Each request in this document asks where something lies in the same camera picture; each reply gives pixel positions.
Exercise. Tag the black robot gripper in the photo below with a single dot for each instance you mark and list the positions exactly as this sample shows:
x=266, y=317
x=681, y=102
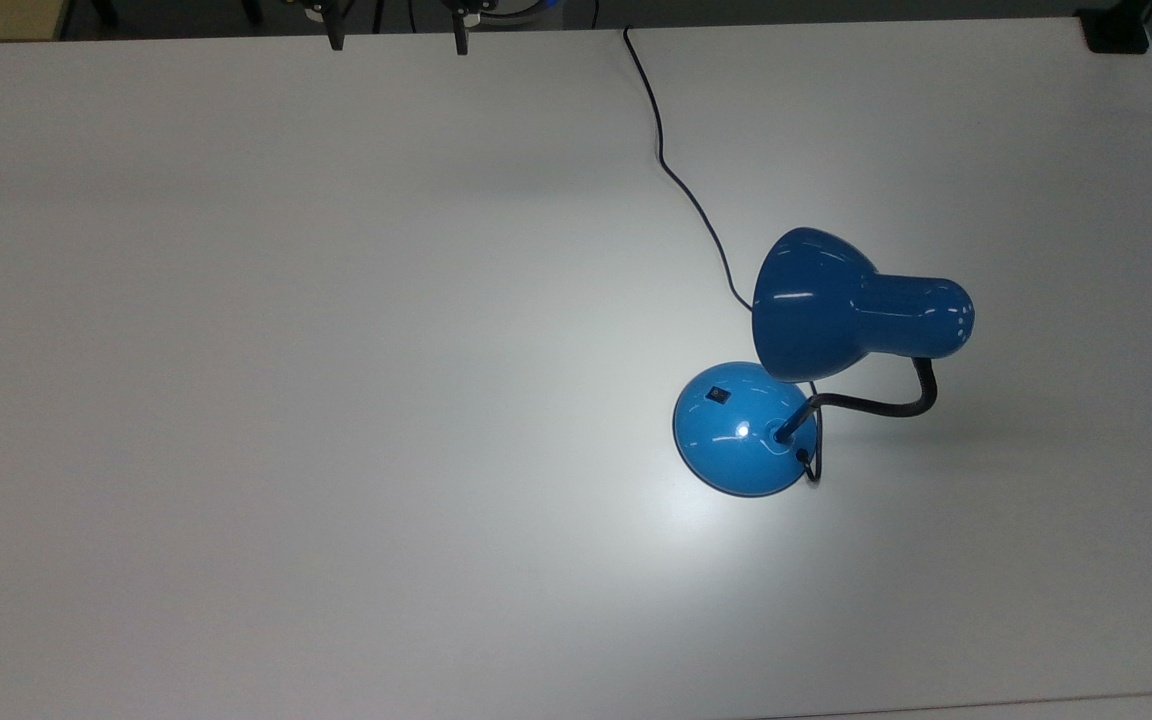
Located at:
x=314, y=9

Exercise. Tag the blue gooseneck desk lamp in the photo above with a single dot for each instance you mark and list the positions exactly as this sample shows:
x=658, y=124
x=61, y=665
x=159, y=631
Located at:
x=736, y=440

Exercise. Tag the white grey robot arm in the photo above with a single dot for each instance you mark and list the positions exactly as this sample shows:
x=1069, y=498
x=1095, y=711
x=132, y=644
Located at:
x=546, y=5

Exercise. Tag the black table clamp mount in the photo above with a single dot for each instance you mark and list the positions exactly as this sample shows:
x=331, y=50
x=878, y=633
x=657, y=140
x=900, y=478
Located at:
x=1116, y=32

